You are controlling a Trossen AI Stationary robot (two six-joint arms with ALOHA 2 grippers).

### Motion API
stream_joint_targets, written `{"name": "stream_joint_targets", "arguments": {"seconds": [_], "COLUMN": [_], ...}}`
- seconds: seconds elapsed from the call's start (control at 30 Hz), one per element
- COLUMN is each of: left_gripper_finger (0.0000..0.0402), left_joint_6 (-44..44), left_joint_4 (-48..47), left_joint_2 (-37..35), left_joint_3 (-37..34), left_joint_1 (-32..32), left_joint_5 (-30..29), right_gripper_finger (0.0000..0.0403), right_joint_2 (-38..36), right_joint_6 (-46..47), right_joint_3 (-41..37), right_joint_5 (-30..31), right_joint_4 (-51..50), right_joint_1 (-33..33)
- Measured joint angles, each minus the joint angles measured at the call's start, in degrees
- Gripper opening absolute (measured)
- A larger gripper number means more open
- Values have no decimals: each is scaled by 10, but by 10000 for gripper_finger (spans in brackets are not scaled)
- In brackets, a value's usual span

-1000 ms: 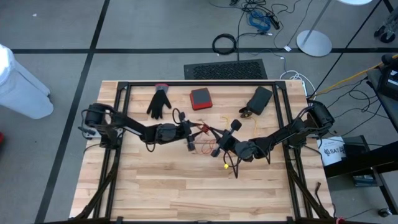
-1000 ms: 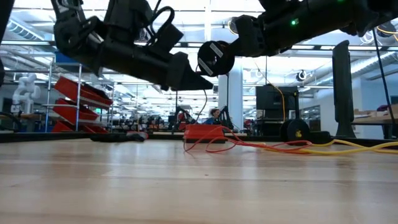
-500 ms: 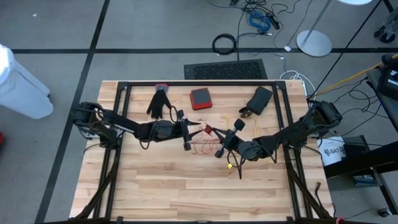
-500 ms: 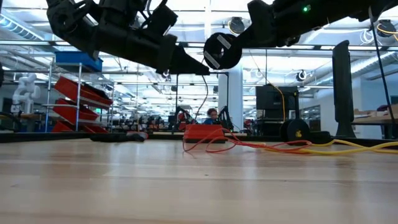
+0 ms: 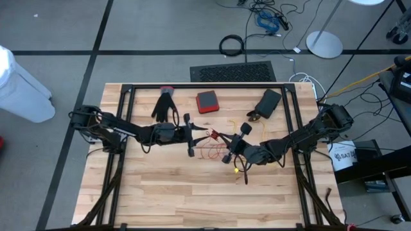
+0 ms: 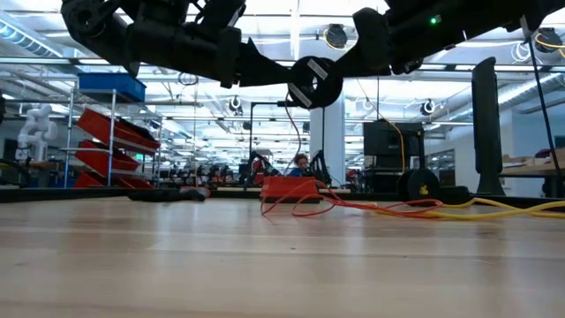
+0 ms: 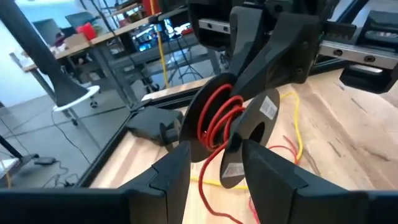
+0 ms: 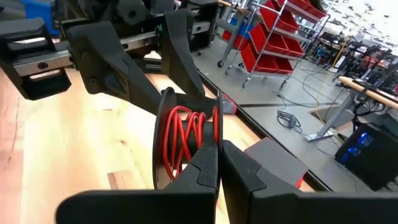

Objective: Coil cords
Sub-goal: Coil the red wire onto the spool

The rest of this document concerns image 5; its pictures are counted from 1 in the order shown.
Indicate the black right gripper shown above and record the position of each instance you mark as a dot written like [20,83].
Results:
[241,149]

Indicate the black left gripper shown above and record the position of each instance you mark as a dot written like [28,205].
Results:
[170,133]

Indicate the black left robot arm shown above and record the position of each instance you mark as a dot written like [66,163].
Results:
[106,122]

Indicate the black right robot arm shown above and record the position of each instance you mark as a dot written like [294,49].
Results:
[305,136]

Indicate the red box with dark lid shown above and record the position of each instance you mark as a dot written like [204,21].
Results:
[208,101]

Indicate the black glove with red cuff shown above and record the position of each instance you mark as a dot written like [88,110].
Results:
[163,106]

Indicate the black pouch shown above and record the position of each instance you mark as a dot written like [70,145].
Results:
[269,103]

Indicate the black floor vent grate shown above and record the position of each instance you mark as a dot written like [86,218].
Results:
[232,72]

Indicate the black power strip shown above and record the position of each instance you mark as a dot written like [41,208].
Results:
[282,22]

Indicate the silver lamp stand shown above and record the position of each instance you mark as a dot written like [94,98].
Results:
[324,45]

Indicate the small black box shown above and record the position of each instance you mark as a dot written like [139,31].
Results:
[367,152]

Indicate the black side desk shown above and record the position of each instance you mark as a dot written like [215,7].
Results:
[385,163]

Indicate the white trash bin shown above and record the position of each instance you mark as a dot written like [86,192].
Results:
[22,93]

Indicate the black desk device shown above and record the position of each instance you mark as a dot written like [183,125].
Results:
[404,86]

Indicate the cart with black casters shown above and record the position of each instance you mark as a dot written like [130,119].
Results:
[401,37]

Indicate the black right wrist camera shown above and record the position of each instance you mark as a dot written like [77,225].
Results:
[246,128]

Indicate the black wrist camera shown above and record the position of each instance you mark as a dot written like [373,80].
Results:
[246,128]
[191,152]

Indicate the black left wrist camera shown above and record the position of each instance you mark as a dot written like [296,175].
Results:
[191,152]

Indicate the black metal table frame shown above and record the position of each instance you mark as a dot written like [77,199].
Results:
[144,86]

